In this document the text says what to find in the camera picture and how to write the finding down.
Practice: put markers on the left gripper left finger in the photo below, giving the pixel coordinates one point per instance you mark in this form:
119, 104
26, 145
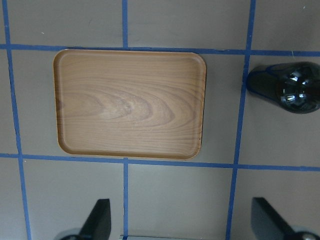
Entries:
98, 224

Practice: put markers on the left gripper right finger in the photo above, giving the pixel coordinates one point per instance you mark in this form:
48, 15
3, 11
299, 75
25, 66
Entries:
267, 223

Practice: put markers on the dark wine bottle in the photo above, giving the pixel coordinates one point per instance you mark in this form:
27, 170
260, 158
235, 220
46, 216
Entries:
294, 86

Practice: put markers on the wooden tray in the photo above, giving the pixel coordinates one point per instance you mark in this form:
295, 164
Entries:
141, 104

